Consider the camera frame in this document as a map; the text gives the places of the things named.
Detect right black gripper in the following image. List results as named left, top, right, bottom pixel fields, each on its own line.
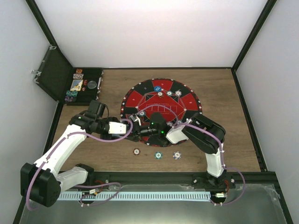
left=121, top=122, right=160, bottom=142

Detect brown 100 chip stack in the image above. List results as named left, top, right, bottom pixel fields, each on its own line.
left=133, top=149, right=140, bottom=155

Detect teal chip stack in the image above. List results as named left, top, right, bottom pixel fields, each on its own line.
left=155, top=152, right=163, bottom=160

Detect purple chip stack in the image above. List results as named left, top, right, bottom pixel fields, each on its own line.
left=173, top=151, right=182, bottom=160

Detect blue small blind button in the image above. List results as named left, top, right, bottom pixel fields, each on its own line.
left=154, top=86, right=162, bottom=92

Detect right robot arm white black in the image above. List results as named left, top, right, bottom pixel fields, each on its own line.
left=126, top=112, right=226, bottom=188

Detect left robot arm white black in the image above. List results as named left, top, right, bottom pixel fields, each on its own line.
left=21, top=100, right=133, bottom=210

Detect clear round dealer button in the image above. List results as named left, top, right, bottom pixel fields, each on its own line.
left=87, top=81, right=98, bottom=89

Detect round red black poker mat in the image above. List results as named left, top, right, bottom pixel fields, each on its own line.
left=121, top=78, right=202, bottom=147

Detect chips in case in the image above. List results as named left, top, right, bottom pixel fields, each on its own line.
left=64, top=69, right=84, bottom=102

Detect card deck in case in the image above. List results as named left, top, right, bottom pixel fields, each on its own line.
left=70, top=79, right=84, bottom=91

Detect black poker chip case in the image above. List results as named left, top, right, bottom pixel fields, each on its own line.
left=32, top=45, right=103, bottom=106

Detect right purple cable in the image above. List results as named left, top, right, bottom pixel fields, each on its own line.
left=135, top=110, right=246, bottom=207

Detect purple cable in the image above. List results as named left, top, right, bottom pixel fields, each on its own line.
left=25, top=118, right=134, bottom=212
left=135, top=110, right=246, bottom=207

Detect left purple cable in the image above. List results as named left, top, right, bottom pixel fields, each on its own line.
left=25, top=118, right=134, bottom=212

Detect light blue slotted cable duct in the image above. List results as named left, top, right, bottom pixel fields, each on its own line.
left=58, top=191, right=211, bottom=202

